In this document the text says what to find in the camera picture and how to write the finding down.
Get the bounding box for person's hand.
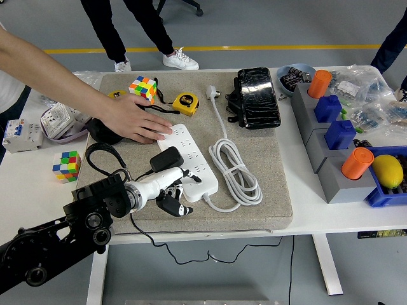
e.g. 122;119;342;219
104;94;174;146

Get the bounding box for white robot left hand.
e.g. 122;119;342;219
135;165;203;219

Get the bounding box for black power adapter with cord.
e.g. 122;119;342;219
128;145;283;266

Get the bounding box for white power strip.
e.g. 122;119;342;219
157;123;219;203

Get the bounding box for large colourful puzzle cube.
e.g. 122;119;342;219
128;75;158;105

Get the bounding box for black fabric pouch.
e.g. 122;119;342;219
87;117;128;146

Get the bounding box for white socket cube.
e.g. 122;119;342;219
39;100;77;140
68;106;95;125

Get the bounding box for clear bag of metal parts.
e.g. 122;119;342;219
39;70;104;105

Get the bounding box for grey-brown fabric mat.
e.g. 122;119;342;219
69;71;294;236

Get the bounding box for small colourful puzzle cube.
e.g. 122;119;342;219
52;150;82;184

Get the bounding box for person in black trousers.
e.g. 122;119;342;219
79;0;200;73

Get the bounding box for white circuit breaker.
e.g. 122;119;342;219
2;118;44;154

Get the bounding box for white table leg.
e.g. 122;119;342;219
312;234;344;296
86;245;109;305

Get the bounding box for black cracked glossy case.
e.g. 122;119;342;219
237;66;282;130

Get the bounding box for blue bowl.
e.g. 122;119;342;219
275;62;316;97

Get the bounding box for grey peg holder block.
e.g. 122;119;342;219
305;126;357;174
291;83;343;146
317;155;382;204

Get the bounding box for black capacitors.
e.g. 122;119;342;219
281;65;312;90

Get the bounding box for blue block peg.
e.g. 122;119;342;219
324;119;357;151
314;94;343;123

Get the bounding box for orange cylinder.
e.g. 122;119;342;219
341;147;375;180
307;69;333;99

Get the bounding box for dark electronic parts pile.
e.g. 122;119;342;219
352;138;373;150

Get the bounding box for clear bag with white label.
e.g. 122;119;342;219
329;68;366;99

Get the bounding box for clear bag of components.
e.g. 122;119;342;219
381;97;407;134
349;65;395;102
345;101;387;133

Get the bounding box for blue storage bin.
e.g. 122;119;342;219
364;145;407;208

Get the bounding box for table control panel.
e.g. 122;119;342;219
357;229;407;240

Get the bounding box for yellow lemon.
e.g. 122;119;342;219
371;154;404;189

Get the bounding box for person in dark blue trousers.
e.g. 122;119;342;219
370;0;407;103

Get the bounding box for yellow tape measure with strap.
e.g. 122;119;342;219
144;77;200;117

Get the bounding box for white power strip cord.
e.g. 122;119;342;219
203;84;264;214

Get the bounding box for black plastic bracket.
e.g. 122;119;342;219
224;76;245;123

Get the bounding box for black hanging cable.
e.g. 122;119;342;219
287;235;295;305

